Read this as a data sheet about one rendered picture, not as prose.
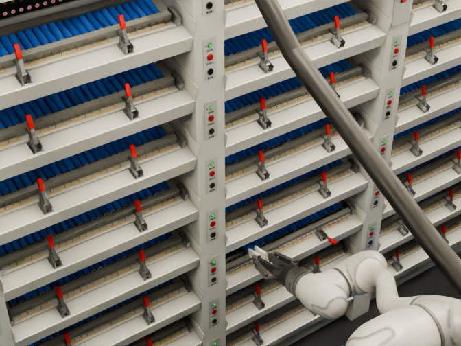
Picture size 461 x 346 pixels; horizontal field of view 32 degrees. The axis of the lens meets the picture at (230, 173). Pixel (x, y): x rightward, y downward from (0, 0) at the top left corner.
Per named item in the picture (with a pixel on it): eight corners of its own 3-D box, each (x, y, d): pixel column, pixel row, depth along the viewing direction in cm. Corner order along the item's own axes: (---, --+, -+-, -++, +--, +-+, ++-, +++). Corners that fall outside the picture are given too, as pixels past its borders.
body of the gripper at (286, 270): (305, 263, 249) (287, 252, 256) (282, 274, 245) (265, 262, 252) (307, 284, 252) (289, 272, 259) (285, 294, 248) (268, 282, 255)
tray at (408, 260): (472, 237, 350) (484, 218, 340) (368, 294, 322) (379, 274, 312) (440, 204, 360) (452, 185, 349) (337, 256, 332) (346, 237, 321)
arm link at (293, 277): (293, 279, 240) (281, 272, 245) (296, 305, 244) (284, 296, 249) (317, 268, 244) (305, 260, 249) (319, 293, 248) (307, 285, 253)
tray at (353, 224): (359, 230, 296) (367, 215, 288) (223, 297, 268) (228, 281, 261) (326, 191, 305) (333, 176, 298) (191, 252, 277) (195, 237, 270)
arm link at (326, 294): (296, 309, 244) (329, 289, 250) (328, 331, 232) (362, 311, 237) (290, 279, 239) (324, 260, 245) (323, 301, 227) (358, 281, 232)
